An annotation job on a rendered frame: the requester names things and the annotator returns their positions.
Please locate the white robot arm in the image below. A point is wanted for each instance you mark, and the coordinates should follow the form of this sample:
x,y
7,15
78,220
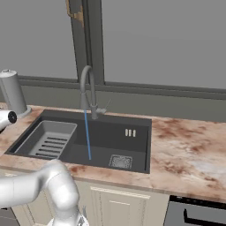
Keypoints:
x,y
56,188

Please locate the grey curved sink faucet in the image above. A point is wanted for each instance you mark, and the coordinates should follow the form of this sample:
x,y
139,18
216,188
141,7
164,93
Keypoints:
x,y
93,88

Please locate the dark grey sink basin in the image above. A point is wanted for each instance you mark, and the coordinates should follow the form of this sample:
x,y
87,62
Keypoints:
x,y
117,147

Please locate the blue water stream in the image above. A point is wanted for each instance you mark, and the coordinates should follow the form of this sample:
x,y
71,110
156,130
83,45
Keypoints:
x,y
87,138

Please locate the square sink drain strainer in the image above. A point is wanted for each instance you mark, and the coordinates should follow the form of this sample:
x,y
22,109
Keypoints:
x,y
120,161

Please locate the grey slotted drain tray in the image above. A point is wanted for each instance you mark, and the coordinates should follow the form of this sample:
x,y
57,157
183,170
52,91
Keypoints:
x,y
56,129

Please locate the cream cupboard door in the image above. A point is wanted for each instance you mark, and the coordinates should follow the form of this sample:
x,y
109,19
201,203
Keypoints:
x,y
120,209
35,210

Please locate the brown window fitting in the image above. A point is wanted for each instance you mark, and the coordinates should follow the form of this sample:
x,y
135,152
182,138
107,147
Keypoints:
x,y
77,13

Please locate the grey dishwasher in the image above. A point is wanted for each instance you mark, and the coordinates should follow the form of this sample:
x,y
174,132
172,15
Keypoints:
x,y
176,214

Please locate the grey window frame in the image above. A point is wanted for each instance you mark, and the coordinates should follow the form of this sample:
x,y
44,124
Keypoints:
x,y
94,44

